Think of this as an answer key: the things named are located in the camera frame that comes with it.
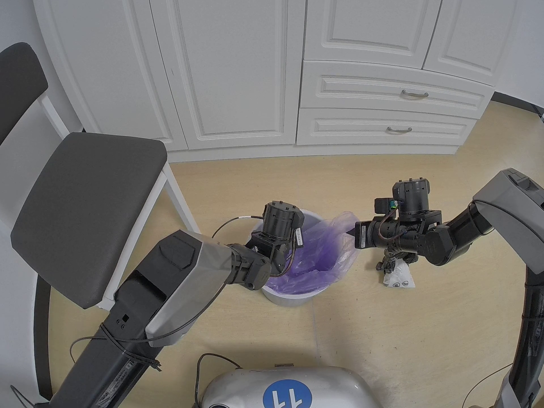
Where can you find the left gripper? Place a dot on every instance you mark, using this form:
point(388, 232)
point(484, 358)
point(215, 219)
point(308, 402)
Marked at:
point(299, 238)

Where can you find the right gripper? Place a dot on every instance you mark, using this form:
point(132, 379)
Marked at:
point(382, 233)

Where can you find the purple plastic bag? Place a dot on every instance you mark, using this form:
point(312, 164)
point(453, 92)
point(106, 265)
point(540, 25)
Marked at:
point(323, 244)

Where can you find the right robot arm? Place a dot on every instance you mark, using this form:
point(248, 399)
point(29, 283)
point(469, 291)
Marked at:
point(501, 210)

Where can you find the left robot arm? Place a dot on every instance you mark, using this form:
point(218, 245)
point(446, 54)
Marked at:
point(178, 278)

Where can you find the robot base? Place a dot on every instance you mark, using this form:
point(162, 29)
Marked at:
point(289, 385)

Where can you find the white trash bin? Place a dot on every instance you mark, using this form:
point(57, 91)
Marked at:
point(293, 301)

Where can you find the white printed wrapper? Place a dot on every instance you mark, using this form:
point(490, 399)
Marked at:
point(401, 278)

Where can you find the white wardrobe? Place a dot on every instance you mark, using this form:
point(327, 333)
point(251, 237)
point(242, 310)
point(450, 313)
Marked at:
point(238, 57)

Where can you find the grey white chair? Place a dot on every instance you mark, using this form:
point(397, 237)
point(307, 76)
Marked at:
point(85, 206)

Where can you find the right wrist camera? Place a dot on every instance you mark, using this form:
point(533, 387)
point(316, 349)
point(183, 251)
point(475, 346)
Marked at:
point(382, 206)

